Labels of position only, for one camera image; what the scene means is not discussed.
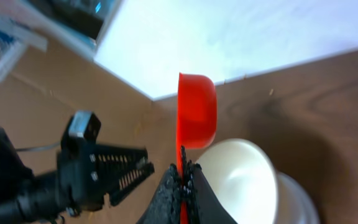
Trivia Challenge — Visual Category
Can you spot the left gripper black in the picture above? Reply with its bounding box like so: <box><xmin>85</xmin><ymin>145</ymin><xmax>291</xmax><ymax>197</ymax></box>
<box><xmin>35</xmin><ymin>142</ymin><xmax>155</xmax><ymax>217</ymax></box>

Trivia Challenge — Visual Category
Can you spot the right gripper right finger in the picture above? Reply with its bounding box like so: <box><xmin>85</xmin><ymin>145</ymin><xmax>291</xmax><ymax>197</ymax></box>
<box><xmin>180</xmin><ymin>146</ymin><xmax>236</xmax><ymax>224</ymax></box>

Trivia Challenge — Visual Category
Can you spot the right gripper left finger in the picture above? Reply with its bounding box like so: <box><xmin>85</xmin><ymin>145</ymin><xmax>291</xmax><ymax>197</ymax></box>
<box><xmin>137</xmin><ymin>164</ymin><xmax>181</xmax><ymax>224</ymax></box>

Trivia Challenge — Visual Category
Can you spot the red measuring scoop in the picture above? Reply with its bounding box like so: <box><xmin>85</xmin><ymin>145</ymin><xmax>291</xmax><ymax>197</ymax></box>
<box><xmin>175</xmin><ymin>72</ymin><xmax>218</xmax><ymax>224</ymax></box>

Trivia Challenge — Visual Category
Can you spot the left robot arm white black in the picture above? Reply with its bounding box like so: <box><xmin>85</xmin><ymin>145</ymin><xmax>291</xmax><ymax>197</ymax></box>
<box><xmin>0</xmin><ymin>128</ymin><xmax>154</xmax><ymax>223</ymax></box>

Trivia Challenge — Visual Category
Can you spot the white bowl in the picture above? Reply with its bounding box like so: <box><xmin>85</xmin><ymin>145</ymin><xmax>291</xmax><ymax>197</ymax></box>
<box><xmin>197</xmin><ymin>139</ymin><xmax>278</xmax><ymax>224</ymax></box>

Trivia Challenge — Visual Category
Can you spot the white digital kitchen scale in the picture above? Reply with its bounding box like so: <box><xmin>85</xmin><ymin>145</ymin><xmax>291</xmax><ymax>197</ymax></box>
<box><xmin>275</xmin><ymin>172</ymin><xmax>321</xmax><ymax>224</ymax></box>

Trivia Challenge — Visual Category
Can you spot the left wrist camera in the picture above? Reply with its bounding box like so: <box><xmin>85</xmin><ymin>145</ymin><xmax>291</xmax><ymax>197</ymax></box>
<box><xmin>60</xmin><ymin>110</ymin><xmax>101</xmax><ymax>150</ymax></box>

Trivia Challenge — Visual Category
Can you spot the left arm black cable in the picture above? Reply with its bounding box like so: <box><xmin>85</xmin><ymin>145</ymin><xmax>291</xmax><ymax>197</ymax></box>
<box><xmin>14</xmin><ymin>141</ymin><xmax>62</xmax><ymax>153</ymax></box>

